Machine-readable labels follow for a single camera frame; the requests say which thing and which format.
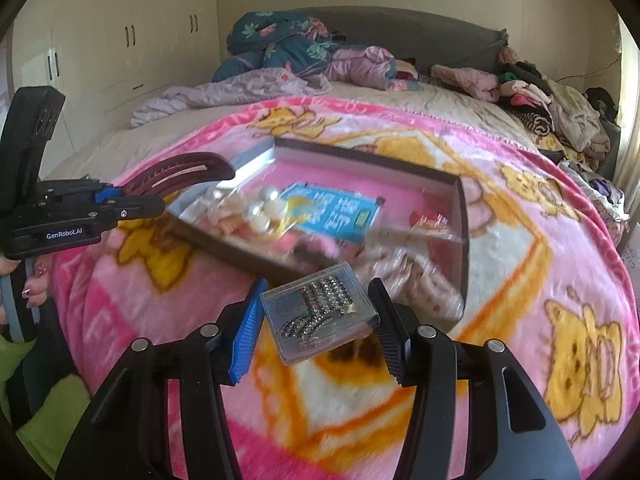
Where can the large pearl bead jewelry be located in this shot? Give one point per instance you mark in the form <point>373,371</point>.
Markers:
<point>265,207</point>

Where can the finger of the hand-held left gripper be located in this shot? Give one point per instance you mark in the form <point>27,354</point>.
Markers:
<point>135,209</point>
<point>107,194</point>

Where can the blue printed card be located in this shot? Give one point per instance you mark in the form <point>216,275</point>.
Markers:
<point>340,215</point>

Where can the person's left hand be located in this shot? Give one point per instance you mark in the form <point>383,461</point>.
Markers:
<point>37,285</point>

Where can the pink lilac garment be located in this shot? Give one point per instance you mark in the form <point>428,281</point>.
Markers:
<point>360,67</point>

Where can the clear box of rhinestone jewelry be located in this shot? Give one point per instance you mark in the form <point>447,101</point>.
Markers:
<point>320,320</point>

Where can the folded pink clothes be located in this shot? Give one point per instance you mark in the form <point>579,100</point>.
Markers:
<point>465,80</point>

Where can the pile of mixed clothes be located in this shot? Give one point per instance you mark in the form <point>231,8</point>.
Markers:
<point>565,110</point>

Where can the dark maroon hair clip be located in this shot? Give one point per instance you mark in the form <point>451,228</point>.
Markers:
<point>190,170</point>

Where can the bed with beige sheet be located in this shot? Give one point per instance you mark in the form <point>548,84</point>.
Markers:
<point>90,150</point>

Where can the lilac crumpled sheet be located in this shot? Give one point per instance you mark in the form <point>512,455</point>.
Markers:
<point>210,95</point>

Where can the patterned fabric scrunchie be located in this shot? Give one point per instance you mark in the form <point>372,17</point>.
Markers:
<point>425,285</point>

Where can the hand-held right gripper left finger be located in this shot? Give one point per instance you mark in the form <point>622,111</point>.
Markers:
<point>245,340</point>

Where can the pink printed blanket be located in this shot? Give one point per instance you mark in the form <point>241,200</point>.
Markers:
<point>500,310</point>

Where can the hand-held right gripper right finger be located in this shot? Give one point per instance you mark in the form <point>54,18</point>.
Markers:
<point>387,330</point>

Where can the dark grey headboard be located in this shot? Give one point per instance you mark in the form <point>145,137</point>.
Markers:
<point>425,40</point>

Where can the dark blue floral duvet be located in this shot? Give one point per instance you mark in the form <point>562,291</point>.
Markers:
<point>280,45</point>

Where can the cardboard box with pink lining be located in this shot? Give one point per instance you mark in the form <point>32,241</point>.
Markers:
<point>400,195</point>

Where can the peach hair clip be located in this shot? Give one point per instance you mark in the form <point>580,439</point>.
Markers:
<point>232,225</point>

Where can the clear packet of red earrings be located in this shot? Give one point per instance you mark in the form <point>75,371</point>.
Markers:
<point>425,220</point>

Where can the cream wardrobe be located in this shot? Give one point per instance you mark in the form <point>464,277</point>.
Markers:
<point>125,60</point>

